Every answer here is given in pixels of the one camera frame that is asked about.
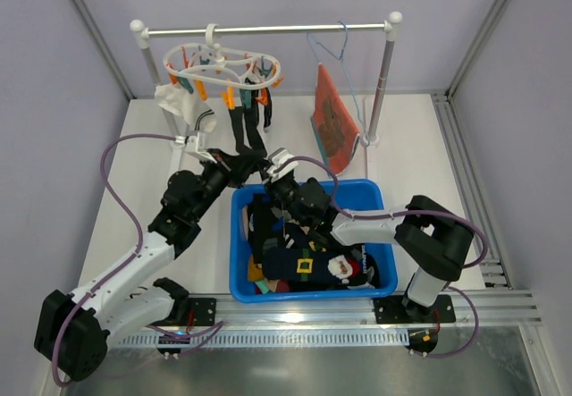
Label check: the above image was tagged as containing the dark grey long sock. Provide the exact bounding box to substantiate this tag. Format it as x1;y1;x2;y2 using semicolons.
228;106;254;155

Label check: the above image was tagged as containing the black white pinstripe sock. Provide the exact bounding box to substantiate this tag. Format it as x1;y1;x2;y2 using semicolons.
257;88;273;132

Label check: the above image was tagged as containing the white oval clip hanger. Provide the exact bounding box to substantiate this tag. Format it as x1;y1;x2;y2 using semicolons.
163;23;283;90

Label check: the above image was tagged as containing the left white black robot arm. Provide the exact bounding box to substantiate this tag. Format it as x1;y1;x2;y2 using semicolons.
34;148;260;387

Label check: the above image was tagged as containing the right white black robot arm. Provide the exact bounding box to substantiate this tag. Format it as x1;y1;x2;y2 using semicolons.
261;178;477;321

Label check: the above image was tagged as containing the orange clothes peg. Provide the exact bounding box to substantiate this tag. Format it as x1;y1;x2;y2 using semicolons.
222;87;236;111

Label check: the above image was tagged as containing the teal clothes peg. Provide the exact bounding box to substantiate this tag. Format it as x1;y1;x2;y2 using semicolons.
240;88;252;109

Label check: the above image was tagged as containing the orange bear towel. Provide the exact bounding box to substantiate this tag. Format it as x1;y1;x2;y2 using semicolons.
310;63;359;175

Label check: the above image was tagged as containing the white striped sock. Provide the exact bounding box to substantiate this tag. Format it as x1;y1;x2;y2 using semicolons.
154;84;217;132

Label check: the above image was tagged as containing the navy santa belt sock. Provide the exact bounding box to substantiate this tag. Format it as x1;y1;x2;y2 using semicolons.
261;248;380;291

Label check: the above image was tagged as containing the blue plastic bin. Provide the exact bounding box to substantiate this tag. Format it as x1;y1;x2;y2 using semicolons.
229;178;399;304

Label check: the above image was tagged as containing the white clothes rack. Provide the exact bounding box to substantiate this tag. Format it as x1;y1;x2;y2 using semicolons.
130;12;403;148

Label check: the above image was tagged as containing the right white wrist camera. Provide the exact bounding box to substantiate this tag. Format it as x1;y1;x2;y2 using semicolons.
266;147;298;182

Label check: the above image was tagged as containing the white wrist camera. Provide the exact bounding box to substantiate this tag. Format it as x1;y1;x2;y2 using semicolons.
266;147;298;182
171;131;215;162

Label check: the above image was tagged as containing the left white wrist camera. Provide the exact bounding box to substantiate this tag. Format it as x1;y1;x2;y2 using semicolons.
171;131;215;162

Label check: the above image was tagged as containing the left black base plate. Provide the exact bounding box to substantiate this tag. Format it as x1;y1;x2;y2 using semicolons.
178;298;217;327

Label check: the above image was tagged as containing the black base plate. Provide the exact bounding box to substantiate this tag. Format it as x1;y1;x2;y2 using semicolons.
372;294;456;324
178;298;217;327

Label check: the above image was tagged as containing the aluminium rail frame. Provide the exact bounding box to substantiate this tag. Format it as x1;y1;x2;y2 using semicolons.
53;91;544;348

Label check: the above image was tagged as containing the blue wire hanger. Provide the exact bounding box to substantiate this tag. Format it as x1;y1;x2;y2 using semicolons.
306;21;372;148

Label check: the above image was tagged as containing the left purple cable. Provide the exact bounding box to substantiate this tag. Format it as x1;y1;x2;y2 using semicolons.
51;132;229;388

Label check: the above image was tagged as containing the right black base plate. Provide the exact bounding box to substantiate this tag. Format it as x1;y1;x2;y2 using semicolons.
372;294;456;324

